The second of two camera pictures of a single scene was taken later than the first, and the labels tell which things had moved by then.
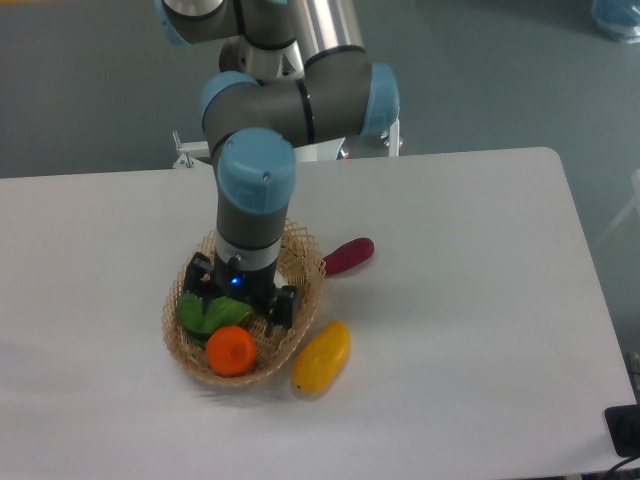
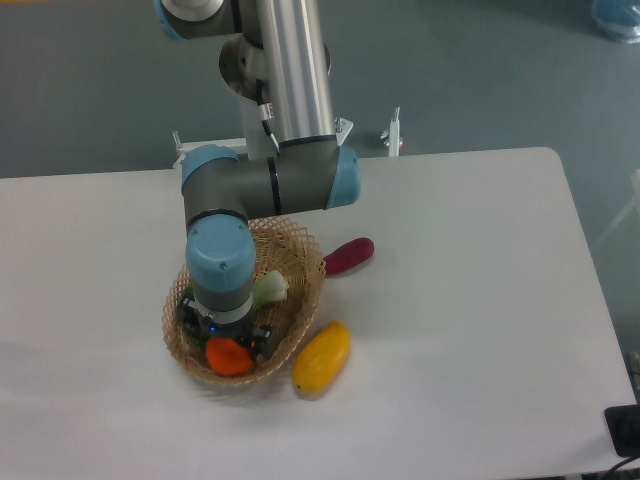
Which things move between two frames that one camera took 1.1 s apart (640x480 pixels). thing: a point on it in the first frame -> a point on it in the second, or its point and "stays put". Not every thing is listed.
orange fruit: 231,351 stays put
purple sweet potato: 348,255 stays put
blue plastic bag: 619,19 stays put
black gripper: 209,280 -> 251,330
